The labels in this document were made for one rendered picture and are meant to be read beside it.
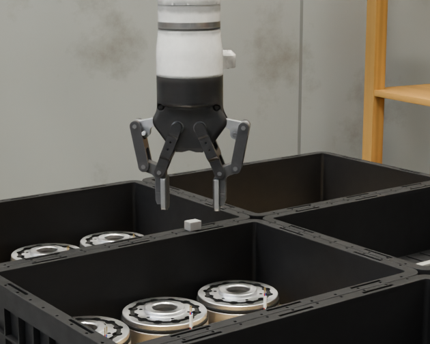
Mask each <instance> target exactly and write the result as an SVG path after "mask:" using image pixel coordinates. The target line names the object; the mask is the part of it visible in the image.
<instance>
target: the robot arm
mask: <svg viewBox="0 0 430 344"><path fill-rule="evenodd" d="M219 28H220V0H158V37H157V43H156V91H157V109H156V113H155V114H154V116H153V117H151V118H147V119H141V118H136V119H135V120H134V121H132V122H131V123H130V132H131V135H132V141H133V145H134V150H135V154H136V158H137V164H138V168H139V170H140V171H142V172H147V173H150V174H152V175H153V176H154V178H155V194H156V203H157V204H161V209H162V210H167V209H168V208H169V205H170V195H169V175H167V170H168V168H169V165H170V163H171V160H172V158H173V155H174V153H175V152H186V151H192V152H204V153H205V156H206V158H207V161H208V162H209V163H210V166H211V168H212V170H213V172H214V175H215V177H214V179H213V210H214V211H220V208H221V206H224V204H225V201H226V200H227V177H228V176H230V175H233V174H237V173H239V172H240V170H241V168H242V165H243V162H244V155H245V151H246V145H247V141H248V135H249V131H250V122H249V121H248V120H247V119H244V120H242V121H239V120H235V119H229V118H227V115H226V113H225V111H224V108H223V69H225V68H227V69H229V68H235V53H234V52H233V51H232V50H223V43H222V39H221V32H220V29H219ZM153 126H154V127H155V128H156V129H157V131H158V132H159V133H160V135H161V136H162V138H163V139H164V140H165V143H164V146H163V149H162V151H161V153H160V157H159V159H158V162H155V161H153V160H152V157H151V153H150V150H149V143H148V140H147V138H148V136H149V135H150V134H151V132H152V127H153ZM225 127H226V128H228V129H229V130H230V136H231V138H232V139H235V146H234V150H233V156H232V160H231V162H229V163H227V164H225V161H224V160H223V157H222V154H221V151H220V148H219V146H218V143H217V141H216V140H217V138H218V137H219V135H220V134H221V132H222V131H223V130H224V129H225Z"/></svg>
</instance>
